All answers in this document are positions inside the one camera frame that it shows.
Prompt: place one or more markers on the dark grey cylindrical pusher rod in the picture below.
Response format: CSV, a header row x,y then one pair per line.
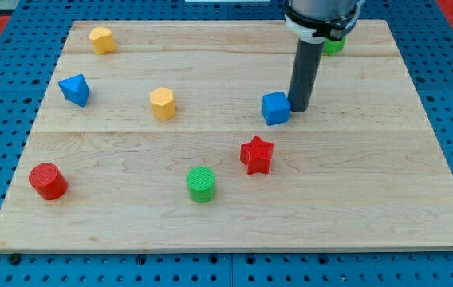
x,y
305,66

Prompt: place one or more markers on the blue cube block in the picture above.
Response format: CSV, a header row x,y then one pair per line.
x,y
275,108

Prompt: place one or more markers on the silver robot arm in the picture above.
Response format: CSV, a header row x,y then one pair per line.
x,y
315,22

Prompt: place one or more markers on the green block behind arm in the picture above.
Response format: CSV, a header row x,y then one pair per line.
x,y
331,48

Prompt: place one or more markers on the red star block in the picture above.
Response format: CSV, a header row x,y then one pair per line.
x,y
257,155

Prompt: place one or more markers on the light wooden board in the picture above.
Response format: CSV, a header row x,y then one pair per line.
x,y
360,171

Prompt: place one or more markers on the yellow hexagon block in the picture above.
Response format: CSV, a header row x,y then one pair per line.
x,y
163,103

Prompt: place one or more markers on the green cylinder block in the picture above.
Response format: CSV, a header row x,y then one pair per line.
x,y
200,182

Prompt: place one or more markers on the yellow heart block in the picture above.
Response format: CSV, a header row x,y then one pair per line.
x,y
102,40

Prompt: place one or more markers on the blue triangular prism block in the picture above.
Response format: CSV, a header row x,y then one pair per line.
x,y
75,89

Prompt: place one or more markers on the red cylinder block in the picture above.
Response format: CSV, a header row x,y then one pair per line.
x,y
48,181

